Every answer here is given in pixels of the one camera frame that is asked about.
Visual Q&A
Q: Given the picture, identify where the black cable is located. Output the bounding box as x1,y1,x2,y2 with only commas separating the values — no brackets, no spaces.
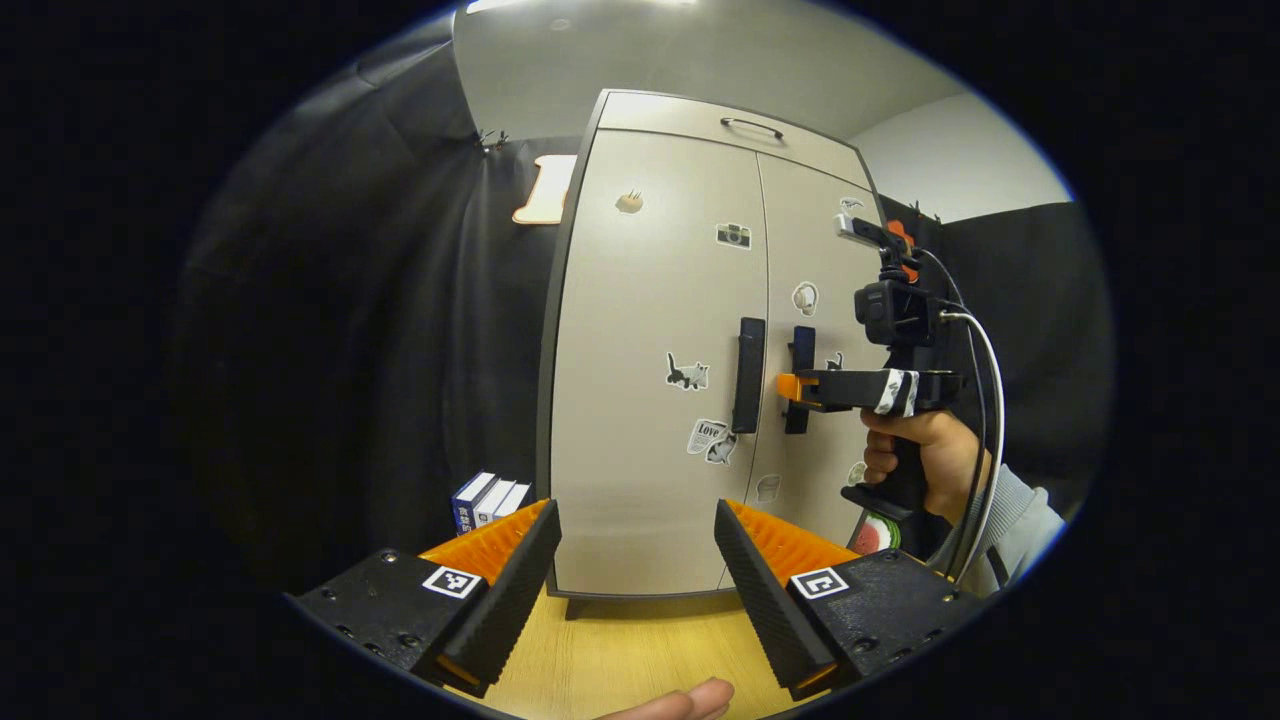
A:
918,248,987,576

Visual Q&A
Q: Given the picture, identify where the black backdrop cloth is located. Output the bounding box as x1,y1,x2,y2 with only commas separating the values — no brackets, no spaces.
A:
175,20,1116,591

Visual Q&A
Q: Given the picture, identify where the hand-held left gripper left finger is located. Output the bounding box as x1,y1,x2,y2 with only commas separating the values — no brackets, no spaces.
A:
285,498,563,699

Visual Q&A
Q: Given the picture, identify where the white cable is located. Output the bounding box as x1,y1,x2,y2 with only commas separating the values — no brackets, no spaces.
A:
940,310,1007,586

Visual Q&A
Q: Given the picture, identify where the camera sticker white cabinet door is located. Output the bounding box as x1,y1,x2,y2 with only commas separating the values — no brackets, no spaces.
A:
550,128,771,596

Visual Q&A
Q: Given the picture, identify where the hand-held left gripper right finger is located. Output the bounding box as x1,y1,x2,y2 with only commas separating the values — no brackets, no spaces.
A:
713,499,986,702

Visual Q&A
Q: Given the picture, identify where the white double-door shoe cabinet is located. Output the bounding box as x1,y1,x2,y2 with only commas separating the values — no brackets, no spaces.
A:
535,88,901,621

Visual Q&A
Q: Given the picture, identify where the white cabinet drawer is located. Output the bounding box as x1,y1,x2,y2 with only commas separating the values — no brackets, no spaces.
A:
597,90,873,191

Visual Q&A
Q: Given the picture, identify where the cherry sticker white cabinet door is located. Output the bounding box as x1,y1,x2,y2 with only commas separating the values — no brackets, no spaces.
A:
716,152,901,591

